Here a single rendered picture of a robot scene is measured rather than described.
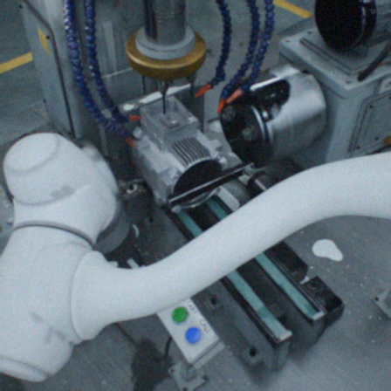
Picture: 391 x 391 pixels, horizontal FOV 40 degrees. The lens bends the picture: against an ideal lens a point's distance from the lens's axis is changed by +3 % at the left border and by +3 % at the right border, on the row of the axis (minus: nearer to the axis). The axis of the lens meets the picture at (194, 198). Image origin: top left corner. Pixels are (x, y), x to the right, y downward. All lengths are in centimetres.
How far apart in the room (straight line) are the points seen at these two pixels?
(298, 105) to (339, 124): 16
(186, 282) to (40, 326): 16
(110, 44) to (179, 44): 26
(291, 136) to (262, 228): 83
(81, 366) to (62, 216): 69
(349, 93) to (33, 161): 99
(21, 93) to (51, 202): 288
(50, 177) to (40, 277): 12
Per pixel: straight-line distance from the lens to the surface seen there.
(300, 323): 129
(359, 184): 64
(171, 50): 118
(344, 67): 152
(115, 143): 140
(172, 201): 129
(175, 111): 141
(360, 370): 135
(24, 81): 365
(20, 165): 67
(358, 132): 161
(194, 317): 103
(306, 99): 145
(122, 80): 147
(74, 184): 68
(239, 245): 61
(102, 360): 132
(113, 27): 140
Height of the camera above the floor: 196
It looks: 46 degrees down
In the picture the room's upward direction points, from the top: 1 degrees clockwise
